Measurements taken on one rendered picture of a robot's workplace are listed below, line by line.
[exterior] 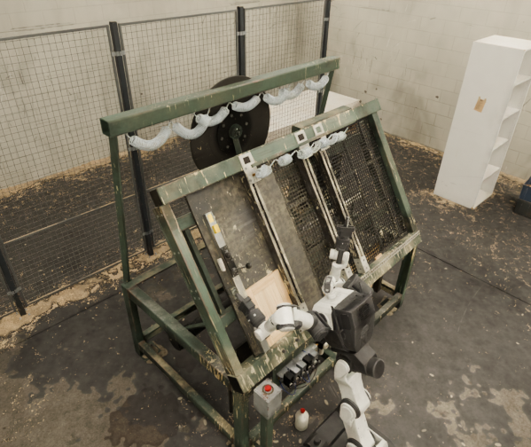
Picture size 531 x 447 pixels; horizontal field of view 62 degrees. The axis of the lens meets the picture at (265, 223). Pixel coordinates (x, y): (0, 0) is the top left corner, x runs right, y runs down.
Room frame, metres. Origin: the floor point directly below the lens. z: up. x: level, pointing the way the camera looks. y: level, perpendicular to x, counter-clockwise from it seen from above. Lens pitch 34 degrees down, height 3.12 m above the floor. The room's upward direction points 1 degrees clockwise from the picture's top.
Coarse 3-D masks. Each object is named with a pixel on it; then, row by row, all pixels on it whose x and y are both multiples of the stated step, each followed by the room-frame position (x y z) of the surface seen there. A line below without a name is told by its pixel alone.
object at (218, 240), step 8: (208, 224) 2.17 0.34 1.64; (216, 240) 2.13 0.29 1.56; (216, 248) 2.13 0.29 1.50; (224, 264) 2.08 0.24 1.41; (232, 280) 2.03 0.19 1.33; (240, 280) 2.05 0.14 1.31; (240, 288) 2.02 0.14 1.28; (256, 328) 1.91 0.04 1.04; (264, 344) 1.87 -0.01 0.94; (264, 352) 1.84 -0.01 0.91
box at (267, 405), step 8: (264, 384) 1.59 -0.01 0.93; (272, 384) 1.59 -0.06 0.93; (256, 392) 1.54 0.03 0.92; (280, 392) 1.55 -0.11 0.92; (256, 400) 1.54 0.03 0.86; (264, 400) 1.49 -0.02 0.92; (272, 400) 1.50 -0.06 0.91; (280, 400) 1.55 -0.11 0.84; (256, 408) 1.54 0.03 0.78; (264, 408) 1.49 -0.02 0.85; (272, 408) 1.50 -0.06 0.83; (264, 416) 1.49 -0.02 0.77
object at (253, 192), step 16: (240, 160) 2.48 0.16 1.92; (240, 176) 2.51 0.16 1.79; (256, 192) 2.46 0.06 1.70; (256, 208) 2.41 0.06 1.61; (272, 224) 2.38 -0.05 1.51; (272, 240) 2.31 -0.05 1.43; (272, 256) 2.30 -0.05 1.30; (288, 272) 2.25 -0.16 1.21; (288, 288) 2.20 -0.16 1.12; (304, 304) 2.16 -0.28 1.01
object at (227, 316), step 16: (336, 144) 3.28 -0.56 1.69; (352, 144) 3.39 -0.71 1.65; (368, 160) 3.46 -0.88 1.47; (384, 208) 3.23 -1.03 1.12; (192, 224) 2.18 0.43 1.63; (368, 224) 3.02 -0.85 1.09; (192, 240) 2.13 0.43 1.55; (320, 256) 2.57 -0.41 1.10; (208, 288) 2.01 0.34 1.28; (224, 320) 1.90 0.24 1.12
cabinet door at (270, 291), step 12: (276, 276) 2.22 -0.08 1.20; (252, 288) 2.08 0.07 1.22; (264, 288) 2.13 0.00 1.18; (276, 288) 2.17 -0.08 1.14; (252, 300) 2.03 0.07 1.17; (264, 300) 2.08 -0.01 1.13; (276, 300) 2.12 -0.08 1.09; (288, 300) 2.17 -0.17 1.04; (264, 312) 2.02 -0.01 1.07; (276, 336) 1.96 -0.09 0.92
